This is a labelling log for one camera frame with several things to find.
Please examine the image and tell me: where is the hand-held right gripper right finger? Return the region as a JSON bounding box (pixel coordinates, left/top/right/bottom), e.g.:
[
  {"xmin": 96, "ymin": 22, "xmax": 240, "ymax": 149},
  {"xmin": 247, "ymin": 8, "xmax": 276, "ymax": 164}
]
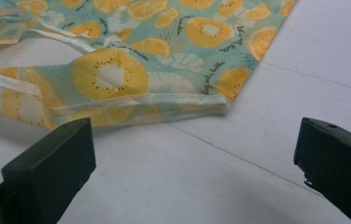
[{"xmin": 293, "ymin": 117, "xmax": 351, "ymax": 224}]

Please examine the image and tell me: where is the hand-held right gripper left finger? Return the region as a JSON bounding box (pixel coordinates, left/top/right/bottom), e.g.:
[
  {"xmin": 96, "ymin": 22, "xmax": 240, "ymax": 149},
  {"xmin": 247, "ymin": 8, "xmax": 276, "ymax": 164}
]
[{"xmin": 0, "ymin": 117, "xmax": 97, "ymax": 224}]

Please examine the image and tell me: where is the fruit print tote bag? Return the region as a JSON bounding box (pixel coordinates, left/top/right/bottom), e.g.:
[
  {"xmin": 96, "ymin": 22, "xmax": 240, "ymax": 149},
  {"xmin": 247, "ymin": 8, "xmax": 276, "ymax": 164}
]
[{"xmin": 0, "ymin": 0, "xmax": 299, "ymax": 131}]

